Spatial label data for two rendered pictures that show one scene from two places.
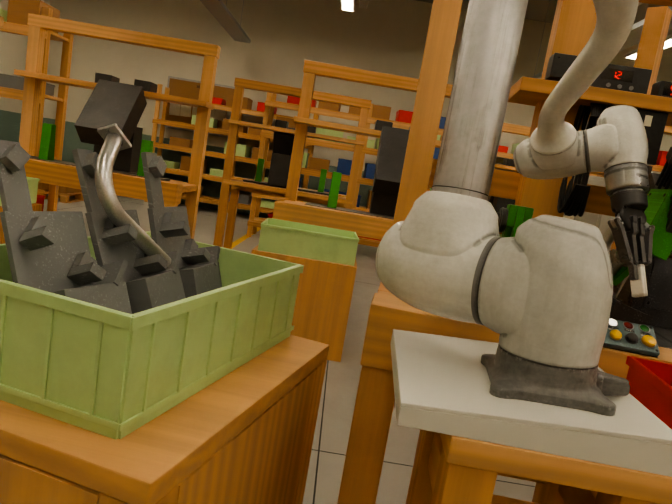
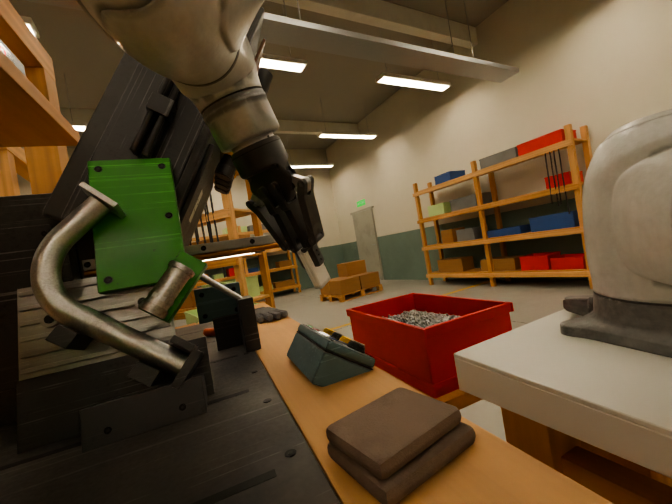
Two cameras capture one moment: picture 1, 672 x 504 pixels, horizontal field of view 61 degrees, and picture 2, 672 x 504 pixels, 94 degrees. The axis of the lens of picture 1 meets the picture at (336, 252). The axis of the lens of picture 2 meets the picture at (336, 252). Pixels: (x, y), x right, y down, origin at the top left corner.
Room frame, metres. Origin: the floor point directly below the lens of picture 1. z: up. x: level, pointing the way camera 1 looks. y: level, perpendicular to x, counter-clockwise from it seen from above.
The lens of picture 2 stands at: (1.46, -0.20, 1.07)
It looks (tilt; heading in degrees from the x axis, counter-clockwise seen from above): 0 degrees down; 242
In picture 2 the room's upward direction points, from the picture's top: 10 degrees counter-clockwise
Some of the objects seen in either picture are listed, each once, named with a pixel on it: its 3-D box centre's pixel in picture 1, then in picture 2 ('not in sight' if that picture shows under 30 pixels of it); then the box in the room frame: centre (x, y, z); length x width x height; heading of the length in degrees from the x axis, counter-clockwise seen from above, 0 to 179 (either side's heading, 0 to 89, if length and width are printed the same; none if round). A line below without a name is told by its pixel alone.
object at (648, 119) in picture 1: (624, 136); not in sight; (1.76, -0.79, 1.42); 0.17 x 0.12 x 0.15; 84
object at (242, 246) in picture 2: not in sight; (181, 257); (1.43, -0.95, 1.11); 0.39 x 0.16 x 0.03; 174
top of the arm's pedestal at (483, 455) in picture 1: (532, 422); not in sight; (0.90, -0.37, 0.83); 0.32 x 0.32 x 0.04; 87
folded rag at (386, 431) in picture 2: not in sight; (398, 433); (1.31, -0.42, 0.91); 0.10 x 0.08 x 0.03; 4
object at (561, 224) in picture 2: not in sight; (490, 222); (-3.62, -3.79, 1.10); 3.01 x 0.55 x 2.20; 90
